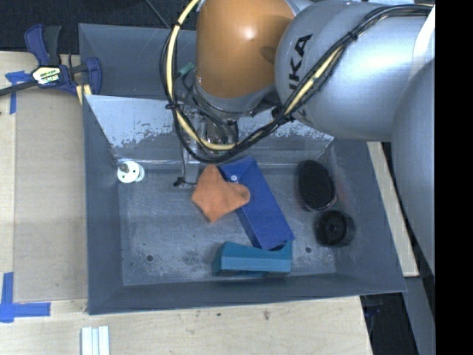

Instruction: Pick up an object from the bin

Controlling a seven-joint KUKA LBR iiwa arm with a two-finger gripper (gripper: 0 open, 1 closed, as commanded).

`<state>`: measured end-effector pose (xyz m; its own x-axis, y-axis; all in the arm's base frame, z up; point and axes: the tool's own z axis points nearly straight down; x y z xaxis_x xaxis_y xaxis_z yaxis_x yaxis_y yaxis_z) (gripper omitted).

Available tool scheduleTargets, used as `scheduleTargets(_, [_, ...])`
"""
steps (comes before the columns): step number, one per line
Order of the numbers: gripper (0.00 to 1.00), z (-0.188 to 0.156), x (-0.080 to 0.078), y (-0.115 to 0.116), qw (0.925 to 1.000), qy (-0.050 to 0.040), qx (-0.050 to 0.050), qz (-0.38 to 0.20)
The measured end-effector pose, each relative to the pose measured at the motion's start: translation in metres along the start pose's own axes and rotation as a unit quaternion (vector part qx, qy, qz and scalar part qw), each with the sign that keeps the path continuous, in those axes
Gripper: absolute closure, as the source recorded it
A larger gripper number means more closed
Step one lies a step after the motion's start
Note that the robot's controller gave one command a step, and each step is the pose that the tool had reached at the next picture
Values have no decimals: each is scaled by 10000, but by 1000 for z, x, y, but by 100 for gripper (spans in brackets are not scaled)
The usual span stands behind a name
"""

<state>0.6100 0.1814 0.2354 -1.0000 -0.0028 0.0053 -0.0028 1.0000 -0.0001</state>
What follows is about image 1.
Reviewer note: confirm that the white round knob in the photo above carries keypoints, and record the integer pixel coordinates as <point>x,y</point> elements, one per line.
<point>129,172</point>

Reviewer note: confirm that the teal block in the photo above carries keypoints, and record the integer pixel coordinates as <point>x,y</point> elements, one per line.
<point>251,262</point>

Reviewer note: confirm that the black oval mesh object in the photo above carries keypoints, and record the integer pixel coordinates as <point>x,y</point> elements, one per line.
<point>316,191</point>

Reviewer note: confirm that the orange cloth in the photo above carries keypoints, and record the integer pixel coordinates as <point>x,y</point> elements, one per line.
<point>218,200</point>

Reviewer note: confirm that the black round cylinder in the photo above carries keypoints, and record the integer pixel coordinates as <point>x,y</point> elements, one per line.
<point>334,229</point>

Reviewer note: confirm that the blue box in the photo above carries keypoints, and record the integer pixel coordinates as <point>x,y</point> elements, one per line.
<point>262,213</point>

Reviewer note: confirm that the grey metal bin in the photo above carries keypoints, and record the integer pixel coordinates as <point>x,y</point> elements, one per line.
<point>166,235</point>

